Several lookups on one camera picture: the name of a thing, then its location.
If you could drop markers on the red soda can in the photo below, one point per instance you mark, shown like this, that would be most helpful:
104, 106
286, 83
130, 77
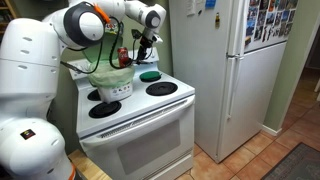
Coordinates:
123, 57

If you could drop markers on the white electric stove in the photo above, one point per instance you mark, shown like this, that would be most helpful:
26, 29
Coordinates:
146, 136

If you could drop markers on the white refrigerator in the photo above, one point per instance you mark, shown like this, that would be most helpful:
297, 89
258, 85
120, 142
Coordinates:
230, 52

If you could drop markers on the wooden table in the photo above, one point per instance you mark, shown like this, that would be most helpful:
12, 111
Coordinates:
86, 167

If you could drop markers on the white waste bin green lid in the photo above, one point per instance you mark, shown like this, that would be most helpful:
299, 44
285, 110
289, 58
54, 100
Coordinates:
107, 51

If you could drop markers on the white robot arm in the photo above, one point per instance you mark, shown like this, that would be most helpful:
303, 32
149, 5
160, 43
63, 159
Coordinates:
31, 148

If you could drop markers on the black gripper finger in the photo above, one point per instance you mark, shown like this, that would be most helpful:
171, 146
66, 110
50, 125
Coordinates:
133, 61
144, 61

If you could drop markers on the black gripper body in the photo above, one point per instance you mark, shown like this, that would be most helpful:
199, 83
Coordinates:
145, 42

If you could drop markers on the green plastic bin liner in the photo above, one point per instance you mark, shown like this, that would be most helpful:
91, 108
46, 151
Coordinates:
104, 75

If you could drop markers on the green round lid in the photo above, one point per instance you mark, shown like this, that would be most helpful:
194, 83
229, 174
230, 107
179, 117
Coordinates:
150, 76

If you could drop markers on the patterned floor rug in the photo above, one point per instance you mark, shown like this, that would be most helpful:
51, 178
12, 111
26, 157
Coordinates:
301, 163

